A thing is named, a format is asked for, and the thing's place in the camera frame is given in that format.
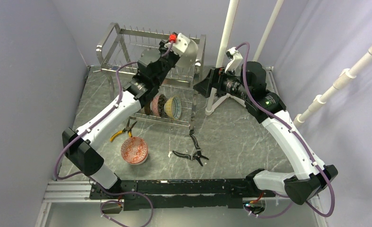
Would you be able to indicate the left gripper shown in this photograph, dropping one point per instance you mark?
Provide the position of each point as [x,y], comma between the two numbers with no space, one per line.
[161,48]

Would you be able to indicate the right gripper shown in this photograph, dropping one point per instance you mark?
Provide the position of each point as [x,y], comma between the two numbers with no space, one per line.
[215,79]

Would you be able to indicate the yellow teal patterned bowl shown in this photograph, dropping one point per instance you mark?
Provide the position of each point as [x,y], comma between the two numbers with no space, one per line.
[173,107]

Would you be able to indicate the brown floral bowl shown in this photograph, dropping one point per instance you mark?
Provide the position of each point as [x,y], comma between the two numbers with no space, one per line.
[157,105]

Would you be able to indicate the steel dish rack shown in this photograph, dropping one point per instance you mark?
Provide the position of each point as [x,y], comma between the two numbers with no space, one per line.
[114,57]

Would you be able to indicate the beige dark rimmed bowl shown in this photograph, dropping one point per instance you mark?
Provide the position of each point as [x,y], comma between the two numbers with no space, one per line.
[147,109]

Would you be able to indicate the red patterned bowl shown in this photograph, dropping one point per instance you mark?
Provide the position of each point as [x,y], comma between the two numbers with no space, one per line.
[134,151]

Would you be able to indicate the white bowl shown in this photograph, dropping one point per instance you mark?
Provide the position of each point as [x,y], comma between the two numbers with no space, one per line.
[189,56]

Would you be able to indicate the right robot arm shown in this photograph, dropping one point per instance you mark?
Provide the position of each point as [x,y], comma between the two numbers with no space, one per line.
[310,175]

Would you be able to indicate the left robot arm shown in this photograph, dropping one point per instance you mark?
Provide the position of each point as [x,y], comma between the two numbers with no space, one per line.
[80,145]

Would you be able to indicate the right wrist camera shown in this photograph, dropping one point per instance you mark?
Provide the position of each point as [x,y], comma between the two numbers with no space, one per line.
[235,58]

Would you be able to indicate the yellow handled pliers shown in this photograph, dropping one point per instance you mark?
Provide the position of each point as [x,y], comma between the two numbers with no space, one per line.
[126,130]

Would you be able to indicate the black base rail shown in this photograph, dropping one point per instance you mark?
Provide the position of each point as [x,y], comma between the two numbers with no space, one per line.
[144,202]

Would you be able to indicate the aluminium rail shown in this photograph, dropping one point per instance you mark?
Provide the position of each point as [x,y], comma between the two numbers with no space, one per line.
[88,191]

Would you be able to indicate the white pipe frame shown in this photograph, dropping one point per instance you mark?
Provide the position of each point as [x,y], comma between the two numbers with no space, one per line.
[321,51]

